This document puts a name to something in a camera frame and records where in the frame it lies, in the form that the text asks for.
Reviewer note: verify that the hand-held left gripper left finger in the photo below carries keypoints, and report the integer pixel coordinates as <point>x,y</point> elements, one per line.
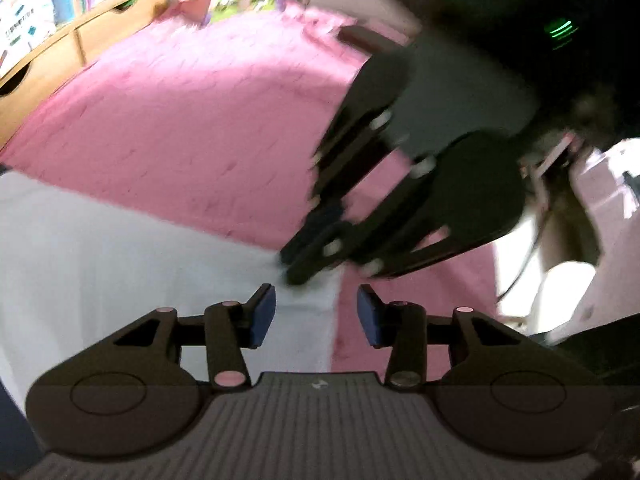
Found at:
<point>262,316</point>

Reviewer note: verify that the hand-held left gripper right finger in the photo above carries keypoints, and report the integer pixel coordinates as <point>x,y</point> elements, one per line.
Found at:
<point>371,317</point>

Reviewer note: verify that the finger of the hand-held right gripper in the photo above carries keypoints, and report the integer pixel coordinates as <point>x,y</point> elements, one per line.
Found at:
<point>320,255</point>
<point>325,220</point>

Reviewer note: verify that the white cloth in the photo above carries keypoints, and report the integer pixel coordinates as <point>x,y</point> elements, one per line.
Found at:
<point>125,270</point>

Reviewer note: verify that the pink blanket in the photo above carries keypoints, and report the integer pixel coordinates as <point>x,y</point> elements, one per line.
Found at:
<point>175,125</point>

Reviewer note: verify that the person's white clothing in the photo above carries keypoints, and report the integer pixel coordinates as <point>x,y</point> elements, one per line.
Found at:
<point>600,240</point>

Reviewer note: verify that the wooden drawer organizer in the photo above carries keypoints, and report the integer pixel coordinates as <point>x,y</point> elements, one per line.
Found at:
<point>110,25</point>

